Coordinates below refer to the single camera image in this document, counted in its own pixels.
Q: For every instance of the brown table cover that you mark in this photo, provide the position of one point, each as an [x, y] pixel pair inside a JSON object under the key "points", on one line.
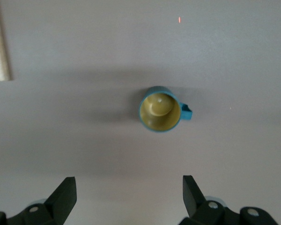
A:
{"points": [[84, 140]]}

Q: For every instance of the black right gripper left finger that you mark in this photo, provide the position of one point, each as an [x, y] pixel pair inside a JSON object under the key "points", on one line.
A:
{"points": [[61, 201]]}

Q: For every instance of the teal cup with yellow inside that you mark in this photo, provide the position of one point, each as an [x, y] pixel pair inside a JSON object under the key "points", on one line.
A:
{"points": [[159, 112]]}

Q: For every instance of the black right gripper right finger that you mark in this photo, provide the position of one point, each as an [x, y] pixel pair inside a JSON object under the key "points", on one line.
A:
{"points": [[195, 202]]}

